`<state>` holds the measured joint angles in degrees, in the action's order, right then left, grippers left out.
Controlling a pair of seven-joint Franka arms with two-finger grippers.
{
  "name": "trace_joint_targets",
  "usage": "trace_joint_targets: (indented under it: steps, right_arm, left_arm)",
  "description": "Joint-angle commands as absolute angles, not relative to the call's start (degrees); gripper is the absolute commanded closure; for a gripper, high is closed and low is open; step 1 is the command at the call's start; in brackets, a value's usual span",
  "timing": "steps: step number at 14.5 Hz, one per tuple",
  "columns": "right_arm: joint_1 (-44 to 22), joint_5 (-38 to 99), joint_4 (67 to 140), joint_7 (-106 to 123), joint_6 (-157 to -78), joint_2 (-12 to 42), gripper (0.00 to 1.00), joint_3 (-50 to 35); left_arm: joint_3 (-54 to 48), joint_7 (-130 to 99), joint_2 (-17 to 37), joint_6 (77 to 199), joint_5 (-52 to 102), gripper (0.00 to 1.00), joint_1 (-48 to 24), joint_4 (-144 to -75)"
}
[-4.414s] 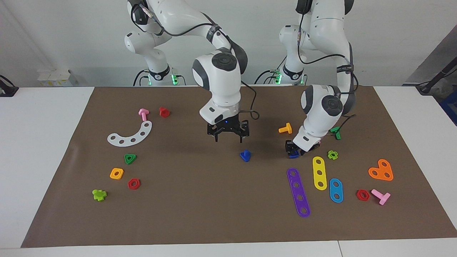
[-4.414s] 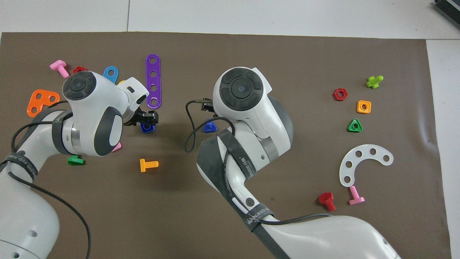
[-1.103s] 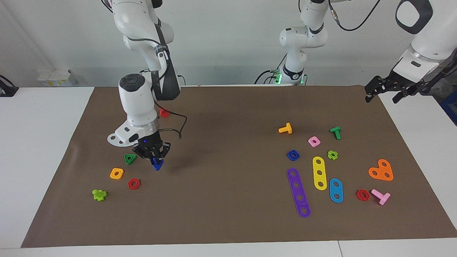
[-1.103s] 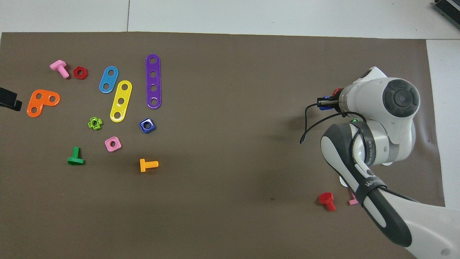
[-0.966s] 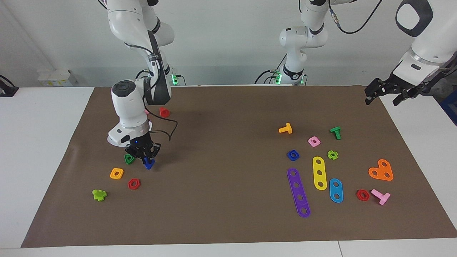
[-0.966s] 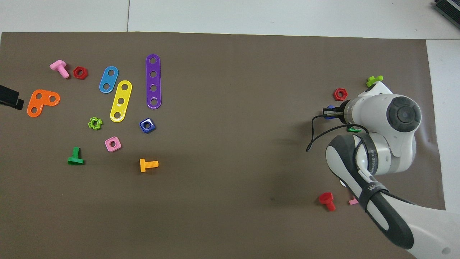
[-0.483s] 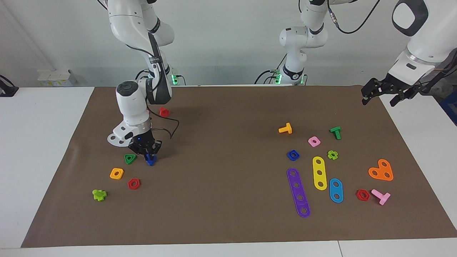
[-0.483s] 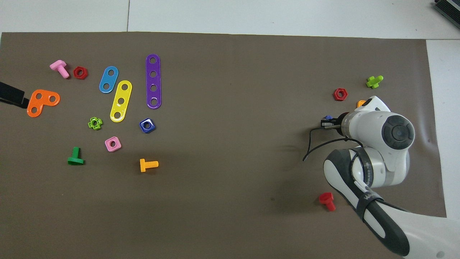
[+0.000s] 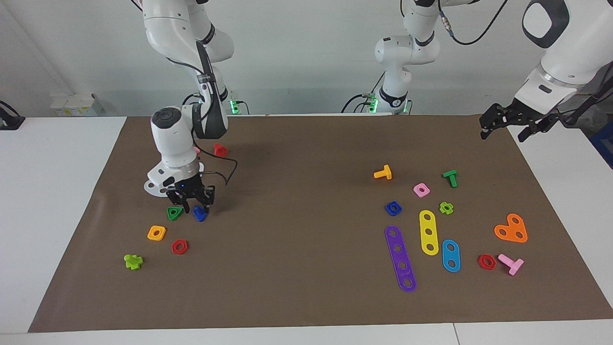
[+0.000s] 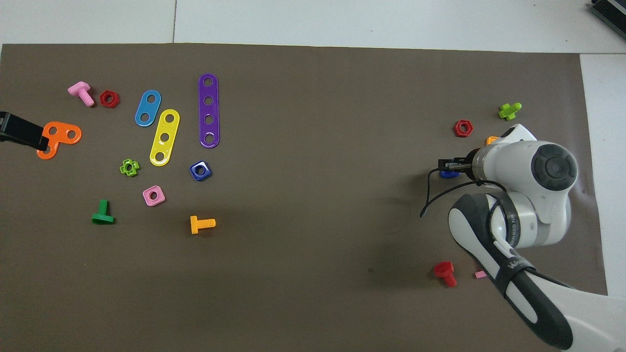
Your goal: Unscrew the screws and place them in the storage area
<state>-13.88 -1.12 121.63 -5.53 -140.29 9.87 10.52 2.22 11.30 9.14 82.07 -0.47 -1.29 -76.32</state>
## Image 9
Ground blue two-hole plastic plate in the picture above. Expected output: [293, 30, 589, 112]
[442, 239, 461, 273]

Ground orange heart-shaped plastic plate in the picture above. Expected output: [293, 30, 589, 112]
[494, 213, 528, 243]

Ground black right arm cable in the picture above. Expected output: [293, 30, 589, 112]
[191, 137, 238, 186]

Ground white curved five-hole plate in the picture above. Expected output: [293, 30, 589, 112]
[144, 178, 168, 197]

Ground yellow three-hole plastic plate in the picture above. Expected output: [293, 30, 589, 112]
[419, 210, 439, 256]

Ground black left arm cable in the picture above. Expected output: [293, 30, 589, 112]
[438, 0, 613, 126]

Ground grey crumpled bag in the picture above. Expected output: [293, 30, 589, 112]
[572, 103, 609, 132]

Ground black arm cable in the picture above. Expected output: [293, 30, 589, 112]
[438, 0, 613, 126]
[191, 137, 238, 186]

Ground black stand pole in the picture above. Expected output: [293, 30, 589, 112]
[563, 91, 613, 126]

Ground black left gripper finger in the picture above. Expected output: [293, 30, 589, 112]
[517, 122, 544, 143]
[480, 106, 503, 140]

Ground purple four-hole plastic plate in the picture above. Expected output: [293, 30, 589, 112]
[385, 225, 417, 293]

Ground white cardboard box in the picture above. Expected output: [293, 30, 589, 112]
[50, 92, 103, 117]

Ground brown table mat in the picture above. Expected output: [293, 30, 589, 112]
[28, 114, 613, 333]

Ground blue crate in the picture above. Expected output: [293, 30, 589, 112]
[588, 120, 613, 169]

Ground black device on table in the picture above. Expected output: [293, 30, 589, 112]
[0, 101, 25, 131]

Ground black base cable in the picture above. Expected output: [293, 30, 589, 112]
[341, 72, 412, 115]
[181, 92, 250, 115]

